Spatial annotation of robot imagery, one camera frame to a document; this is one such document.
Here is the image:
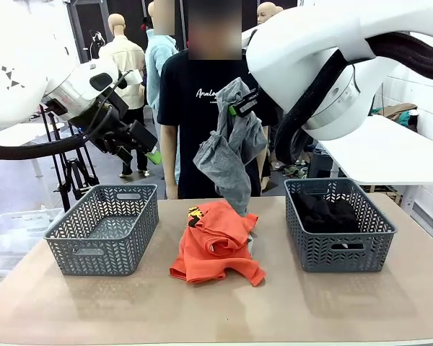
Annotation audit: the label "brown cloth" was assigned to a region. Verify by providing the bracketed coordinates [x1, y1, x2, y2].
[377, 102, 418, 122]

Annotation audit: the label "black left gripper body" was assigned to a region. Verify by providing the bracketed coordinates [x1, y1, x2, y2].
[92, 120, 138, 154]

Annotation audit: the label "black shorts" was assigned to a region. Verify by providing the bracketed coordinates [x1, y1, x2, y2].
[292, 192, 365, 252]

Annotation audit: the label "bare mannequin head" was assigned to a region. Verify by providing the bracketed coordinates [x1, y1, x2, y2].
[256, 1, 284, 25]

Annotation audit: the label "person's left forearm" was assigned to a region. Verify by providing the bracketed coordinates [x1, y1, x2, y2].
[258, 124, 271, 181]

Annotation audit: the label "grey heather garment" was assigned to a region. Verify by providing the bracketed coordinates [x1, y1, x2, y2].
[193, 76, 268, 217]

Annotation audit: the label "mannequin in cream jacket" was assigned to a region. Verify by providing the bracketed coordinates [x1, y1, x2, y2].
[98, 13, 147, 178]

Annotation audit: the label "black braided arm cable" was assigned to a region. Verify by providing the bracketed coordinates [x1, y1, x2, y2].
[0, 81, 131, 161]
[274, 30, 433, 165]

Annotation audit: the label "orange T-shirt yellow black print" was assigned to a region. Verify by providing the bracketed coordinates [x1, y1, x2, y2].
[169, 200, 267, 288]

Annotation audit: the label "person in light blue jacket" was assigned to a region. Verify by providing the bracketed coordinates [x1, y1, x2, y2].
[144, 0, 181, 112]

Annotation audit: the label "large white table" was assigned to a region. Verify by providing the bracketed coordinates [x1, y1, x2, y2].
[315, 115, 433, 217]

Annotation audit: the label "grey plastic lattice basket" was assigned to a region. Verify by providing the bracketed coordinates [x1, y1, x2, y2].
[284, 177, 398, 273]
[43, 183, 159, 277]

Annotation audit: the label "person's right forearm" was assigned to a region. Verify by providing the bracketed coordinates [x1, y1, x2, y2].
[161, 151, 180, 187]

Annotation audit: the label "black poster white figure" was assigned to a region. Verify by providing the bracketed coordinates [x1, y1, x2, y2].
[88, 28, 108, 61]

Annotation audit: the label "dark storage crate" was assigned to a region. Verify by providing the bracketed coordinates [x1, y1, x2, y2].
[306, 143, 338, 179]

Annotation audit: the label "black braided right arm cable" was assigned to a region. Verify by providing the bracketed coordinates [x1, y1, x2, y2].
[274, 30, 433, 165]

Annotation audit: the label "olive green shoe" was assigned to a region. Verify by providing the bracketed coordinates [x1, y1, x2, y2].
[283, 164, 310, 179]

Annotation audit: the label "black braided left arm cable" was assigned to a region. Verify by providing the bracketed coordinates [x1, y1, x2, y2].
[0, 81, 131, 161]

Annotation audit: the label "person in black T-shirt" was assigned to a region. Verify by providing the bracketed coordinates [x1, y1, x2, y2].
[157, 0, 275, 200]

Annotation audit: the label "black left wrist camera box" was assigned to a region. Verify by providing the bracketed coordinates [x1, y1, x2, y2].
[100, 92, 130, 116]

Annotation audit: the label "black tripod stand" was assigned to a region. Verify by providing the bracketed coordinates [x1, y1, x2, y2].
[39, 104, 100, 212]

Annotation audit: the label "clear plastic storage box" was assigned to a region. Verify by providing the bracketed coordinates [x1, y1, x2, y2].
[0, 208, 64, 295]

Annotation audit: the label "small white table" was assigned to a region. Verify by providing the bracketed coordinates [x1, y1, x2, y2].
[0, 121, 66, 181]

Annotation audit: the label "teal cloth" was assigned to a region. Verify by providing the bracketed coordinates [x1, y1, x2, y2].
[398, 110, 419, 127]

